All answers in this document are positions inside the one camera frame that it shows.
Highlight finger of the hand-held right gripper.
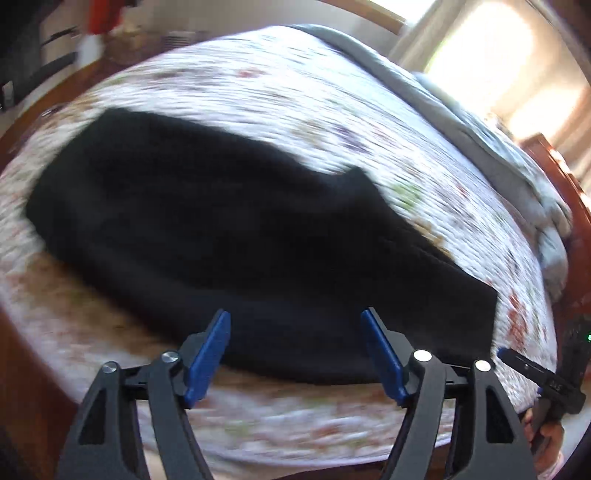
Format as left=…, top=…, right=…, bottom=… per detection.
left=498, top=347, right=555, bottom=393

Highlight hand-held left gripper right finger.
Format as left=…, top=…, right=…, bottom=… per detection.
left=360, top=308, right=539, bottom=480

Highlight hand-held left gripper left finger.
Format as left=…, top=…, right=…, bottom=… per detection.
left=58, top=309, right=232, bottom=480

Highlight black pants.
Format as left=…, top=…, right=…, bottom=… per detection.
left=25, top=107, right=500, bottom=387

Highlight person's right hand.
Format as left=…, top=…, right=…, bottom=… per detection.
left=523, top=408, right=567, bottom=470

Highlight wooden headboard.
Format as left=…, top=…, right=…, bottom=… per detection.
left=522, top=131, right=591, bottom=324

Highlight light grey comforter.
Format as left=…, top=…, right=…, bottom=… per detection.
left=295, top=23, right=574, bottom=301

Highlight floral quilted bedspread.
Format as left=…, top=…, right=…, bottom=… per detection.
left=0, top=25, right=561, bottom=478

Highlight black chair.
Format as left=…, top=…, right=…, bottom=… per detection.
left=0, top=0, right=80, bottom=112

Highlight red bag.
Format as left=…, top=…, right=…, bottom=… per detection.
left=87, top=0, right=126, bottom=37

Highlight wooden bed frame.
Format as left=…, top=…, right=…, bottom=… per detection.
left=0, top=305, right=79, bottom=480

